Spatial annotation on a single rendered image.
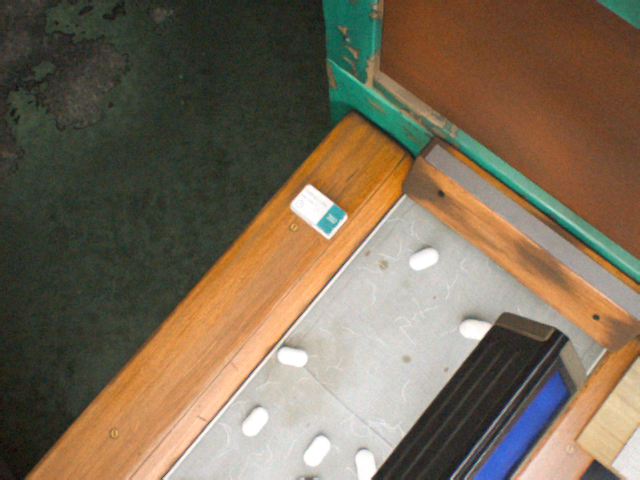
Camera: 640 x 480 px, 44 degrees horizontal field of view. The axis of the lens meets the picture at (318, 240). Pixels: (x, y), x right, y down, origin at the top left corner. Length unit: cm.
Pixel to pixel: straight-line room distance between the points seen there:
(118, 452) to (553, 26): 64
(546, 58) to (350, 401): 46
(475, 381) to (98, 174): 139
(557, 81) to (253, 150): 120
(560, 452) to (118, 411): 50
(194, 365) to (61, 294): 92
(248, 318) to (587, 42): 50
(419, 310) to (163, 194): 98
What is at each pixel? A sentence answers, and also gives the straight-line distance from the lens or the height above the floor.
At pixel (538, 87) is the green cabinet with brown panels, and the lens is 72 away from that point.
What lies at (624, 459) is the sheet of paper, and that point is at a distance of 95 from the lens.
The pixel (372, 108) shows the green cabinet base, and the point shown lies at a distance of 97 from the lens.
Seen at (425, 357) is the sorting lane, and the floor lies 74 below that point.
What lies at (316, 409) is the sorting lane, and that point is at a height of 74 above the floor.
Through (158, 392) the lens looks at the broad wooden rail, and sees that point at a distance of 95.
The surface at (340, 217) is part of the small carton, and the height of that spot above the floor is 78.
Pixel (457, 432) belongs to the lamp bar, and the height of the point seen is 110.
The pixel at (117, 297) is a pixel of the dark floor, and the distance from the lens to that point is 179.
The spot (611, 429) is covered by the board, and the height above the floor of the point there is 78.
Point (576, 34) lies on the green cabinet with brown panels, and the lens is 63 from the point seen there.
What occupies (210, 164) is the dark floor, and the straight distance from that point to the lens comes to 182.
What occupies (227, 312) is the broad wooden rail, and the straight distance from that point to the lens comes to 94.
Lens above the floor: 168
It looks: 75 degrees down
